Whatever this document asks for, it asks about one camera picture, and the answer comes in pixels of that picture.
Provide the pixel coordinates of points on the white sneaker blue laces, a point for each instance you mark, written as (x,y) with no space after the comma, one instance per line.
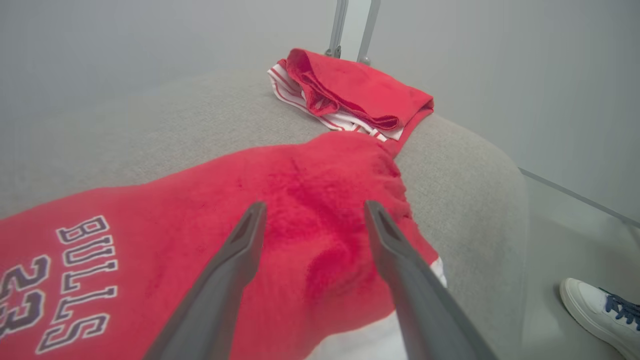
(590,305)

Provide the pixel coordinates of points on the red Bulls shorts white stripe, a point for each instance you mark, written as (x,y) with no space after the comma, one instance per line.
(310,200)

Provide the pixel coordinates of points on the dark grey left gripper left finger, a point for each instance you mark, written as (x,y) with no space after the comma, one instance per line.
(215,300)

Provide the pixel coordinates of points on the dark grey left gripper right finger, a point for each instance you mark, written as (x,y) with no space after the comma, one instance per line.
(425,310)

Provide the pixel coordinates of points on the red Bulls 23 jersey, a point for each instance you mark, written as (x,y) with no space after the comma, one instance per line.
(360,85)

